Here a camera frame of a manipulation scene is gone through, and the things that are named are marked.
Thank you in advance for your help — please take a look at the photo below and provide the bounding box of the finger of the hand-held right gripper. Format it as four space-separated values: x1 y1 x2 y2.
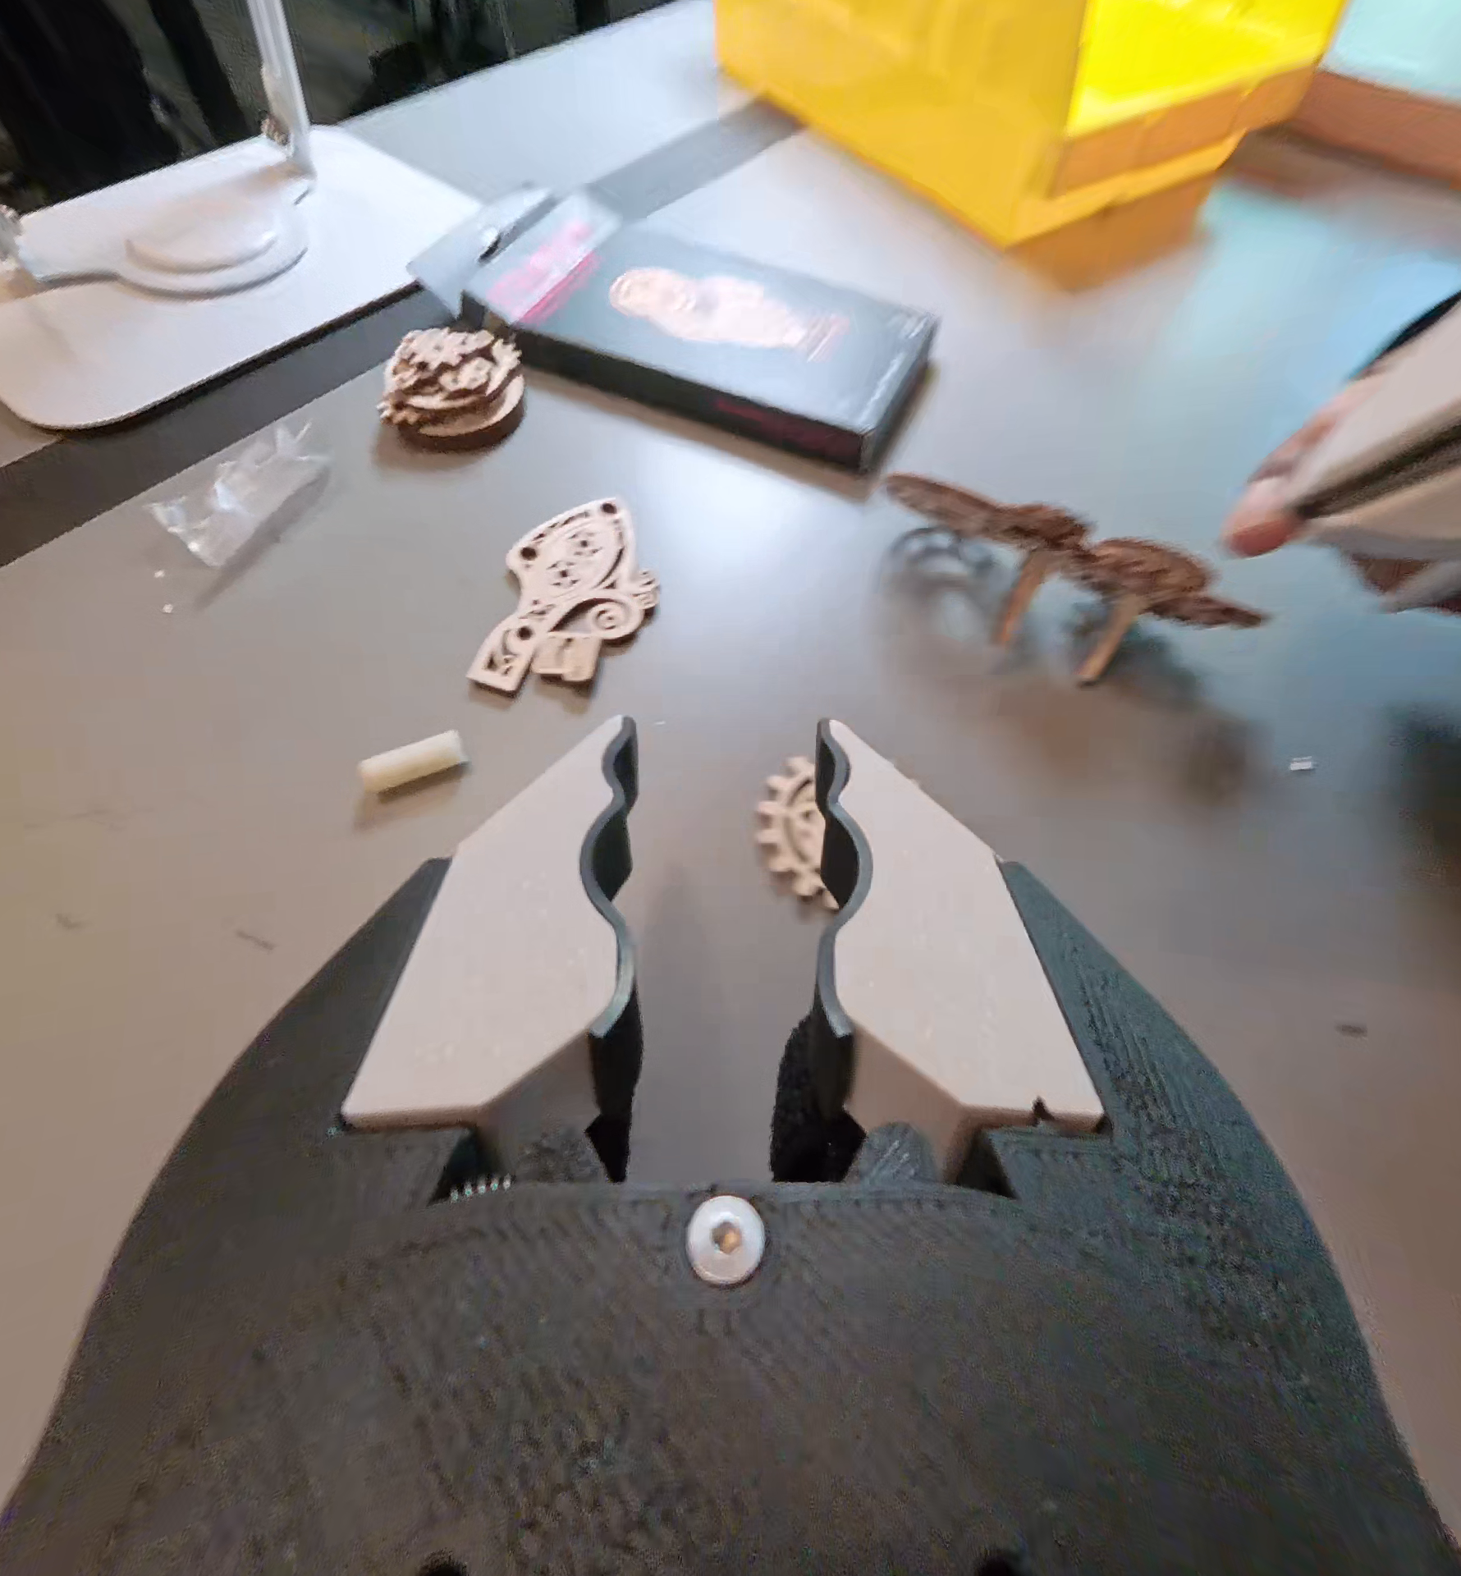
1283 249 1461 514
1306 430 1461 583

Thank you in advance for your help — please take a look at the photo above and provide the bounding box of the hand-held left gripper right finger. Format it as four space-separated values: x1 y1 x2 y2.
772 716 1111 1183

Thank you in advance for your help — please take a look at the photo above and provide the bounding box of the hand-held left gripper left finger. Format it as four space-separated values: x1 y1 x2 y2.
339 716 643 1183

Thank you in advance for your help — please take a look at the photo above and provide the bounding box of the wooden gear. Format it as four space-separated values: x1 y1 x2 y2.
755 754 843 914

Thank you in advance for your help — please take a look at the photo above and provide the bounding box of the white wax stick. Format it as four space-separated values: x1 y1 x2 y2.
358 729 467 794

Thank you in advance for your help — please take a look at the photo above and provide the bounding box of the wooden gear assembly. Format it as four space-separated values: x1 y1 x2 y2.
884 474 1266 683

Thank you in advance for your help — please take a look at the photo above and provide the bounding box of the small clear plastic bag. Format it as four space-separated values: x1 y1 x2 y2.
145 418 332 568

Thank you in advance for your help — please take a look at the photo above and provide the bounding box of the yellow plastic bin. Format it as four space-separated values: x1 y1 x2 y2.
717 0 1355 289

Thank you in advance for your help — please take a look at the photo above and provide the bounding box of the grey desk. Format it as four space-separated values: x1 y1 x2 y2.
0 0 1461 1576

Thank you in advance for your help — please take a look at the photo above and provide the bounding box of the person's right hand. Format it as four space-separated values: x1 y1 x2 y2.
1223 369 1461 627

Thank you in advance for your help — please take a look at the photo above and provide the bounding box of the ornate wooden paddle piece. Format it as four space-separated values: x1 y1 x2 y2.
467 496 662 700

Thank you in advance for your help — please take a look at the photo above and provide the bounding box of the stacked wooden gear disc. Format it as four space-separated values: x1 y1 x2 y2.
380 324 528 450

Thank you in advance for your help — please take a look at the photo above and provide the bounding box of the black puzzle box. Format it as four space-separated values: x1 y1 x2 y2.
410 184 939 474

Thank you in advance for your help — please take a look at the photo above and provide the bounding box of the white book stand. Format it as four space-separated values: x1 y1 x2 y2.
0 0 480 432

